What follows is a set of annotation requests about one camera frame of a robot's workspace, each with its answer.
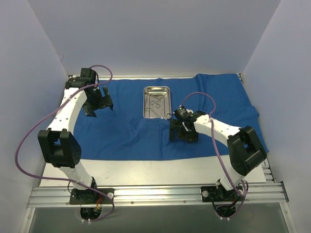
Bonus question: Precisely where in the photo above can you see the stainless steel instrument tray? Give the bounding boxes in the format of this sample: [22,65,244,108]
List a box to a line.
[143,86,172,119]

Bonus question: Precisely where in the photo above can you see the blue surgical drape cloth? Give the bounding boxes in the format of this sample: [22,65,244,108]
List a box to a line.
[74,74,262,161]

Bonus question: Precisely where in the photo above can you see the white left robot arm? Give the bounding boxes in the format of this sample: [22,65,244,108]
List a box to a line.
[38,69,168,203]

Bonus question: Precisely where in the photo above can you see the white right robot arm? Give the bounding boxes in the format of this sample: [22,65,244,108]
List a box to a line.
[174,106,267,200]

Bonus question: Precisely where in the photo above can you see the steel forceps upper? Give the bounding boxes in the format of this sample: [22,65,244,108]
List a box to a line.
[149,95,165,108]

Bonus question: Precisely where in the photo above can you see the steel forceps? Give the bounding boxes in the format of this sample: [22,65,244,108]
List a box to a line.
[145,95,160,112]
[149,95,165,108]

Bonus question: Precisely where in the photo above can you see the steel forceps lower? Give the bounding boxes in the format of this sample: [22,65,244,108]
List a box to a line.
[145,95,160,112]

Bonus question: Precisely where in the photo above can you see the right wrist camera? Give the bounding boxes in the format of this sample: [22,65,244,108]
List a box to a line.
[174,105,193,121]

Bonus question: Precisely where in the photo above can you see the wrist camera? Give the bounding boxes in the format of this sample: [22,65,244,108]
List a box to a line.
[174,105,193,121]
[80,68,98,84]

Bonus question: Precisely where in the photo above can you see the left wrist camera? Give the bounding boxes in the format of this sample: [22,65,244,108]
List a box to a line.
[80,68,98,84]

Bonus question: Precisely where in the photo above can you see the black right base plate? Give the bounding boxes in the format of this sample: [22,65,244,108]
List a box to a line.
[200,186,241,202]

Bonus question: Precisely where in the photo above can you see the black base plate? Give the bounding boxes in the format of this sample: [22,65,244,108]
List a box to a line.
[200,186,241,202]
[69,188,115,205]

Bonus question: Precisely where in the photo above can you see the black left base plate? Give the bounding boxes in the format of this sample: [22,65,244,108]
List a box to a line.
[69,188,115,205]

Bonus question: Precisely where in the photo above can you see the aluminium front rail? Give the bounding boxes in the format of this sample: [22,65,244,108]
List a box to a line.
[27,183,289,208]

